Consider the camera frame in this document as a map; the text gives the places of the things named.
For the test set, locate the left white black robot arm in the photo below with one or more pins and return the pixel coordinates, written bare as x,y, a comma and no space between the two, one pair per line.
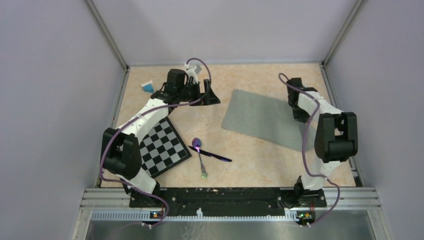
120,153

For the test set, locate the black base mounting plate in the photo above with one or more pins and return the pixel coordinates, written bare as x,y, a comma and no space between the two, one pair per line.
229,201

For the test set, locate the iridescent purple knife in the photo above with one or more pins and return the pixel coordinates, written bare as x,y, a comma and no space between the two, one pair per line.
208,154

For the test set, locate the right aluminium corner post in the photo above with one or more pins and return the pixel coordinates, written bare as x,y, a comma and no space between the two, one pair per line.
358,5

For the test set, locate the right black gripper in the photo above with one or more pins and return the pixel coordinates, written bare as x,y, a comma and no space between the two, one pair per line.
303,117

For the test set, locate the black grey checkerboard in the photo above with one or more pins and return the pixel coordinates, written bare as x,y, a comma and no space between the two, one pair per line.
162,149

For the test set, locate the blue white wedge block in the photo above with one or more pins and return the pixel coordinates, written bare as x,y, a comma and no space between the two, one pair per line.
148,87

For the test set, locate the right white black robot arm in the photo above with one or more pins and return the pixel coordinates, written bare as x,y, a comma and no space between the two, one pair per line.
335,138

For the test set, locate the iridescent purple spoon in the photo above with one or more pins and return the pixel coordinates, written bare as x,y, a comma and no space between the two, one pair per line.
196,144

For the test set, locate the aluminium corner post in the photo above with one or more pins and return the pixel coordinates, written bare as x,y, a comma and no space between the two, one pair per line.
358,5
106,33

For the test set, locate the grey cloth napkin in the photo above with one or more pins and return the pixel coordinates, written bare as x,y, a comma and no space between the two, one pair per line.
263,117

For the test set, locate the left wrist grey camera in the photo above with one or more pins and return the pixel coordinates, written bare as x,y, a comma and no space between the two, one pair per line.
192,70

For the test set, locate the aluminium front frame rail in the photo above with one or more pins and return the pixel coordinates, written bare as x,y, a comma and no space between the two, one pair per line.
112,204

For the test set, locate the left aluminium corner post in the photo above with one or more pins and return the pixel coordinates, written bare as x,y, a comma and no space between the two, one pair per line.
106,33

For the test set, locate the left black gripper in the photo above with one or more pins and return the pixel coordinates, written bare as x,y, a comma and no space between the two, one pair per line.
211,99

